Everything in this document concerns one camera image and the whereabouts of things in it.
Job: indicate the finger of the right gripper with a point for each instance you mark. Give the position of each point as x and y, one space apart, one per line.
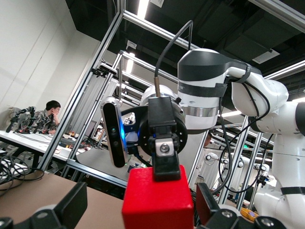
165 167

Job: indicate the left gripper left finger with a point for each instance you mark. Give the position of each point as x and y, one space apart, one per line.
71 205

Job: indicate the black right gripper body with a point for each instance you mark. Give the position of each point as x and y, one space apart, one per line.
162 114

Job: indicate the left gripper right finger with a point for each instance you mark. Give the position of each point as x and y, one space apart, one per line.
212 214

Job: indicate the red wooden block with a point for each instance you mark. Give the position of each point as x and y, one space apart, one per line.
155 205

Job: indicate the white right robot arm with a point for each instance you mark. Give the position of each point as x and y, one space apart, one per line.
262 95

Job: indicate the small black desktop robot arm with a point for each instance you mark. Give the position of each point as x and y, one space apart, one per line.
23 110

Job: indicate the yellow round container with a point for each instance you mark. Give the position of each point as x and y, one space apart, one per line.
249 214

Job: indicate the dark computer monitor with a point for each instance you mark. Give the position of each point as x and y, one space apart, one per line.
90 128

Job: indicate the white work table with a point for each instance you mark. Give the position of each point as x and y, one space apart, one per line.
23 140

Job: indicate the seated person patterned shirt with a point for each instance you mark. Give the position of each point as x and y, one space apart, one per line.
51 107

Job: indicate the ceiling light strip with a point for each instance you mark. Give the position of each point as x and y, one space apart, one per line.
143 8

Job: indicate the ceiling air vent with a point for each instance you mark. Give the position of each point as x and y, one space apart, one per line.
265 56

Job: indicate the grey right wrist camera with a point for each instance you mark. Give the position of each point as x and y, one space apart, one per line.
114 133

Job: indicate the black frame-mounted camera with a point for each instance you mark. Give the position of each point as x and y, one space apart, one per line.
102 71

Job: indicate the aluminium cage frame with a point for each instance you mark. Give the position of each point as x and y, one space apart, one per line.
68 119

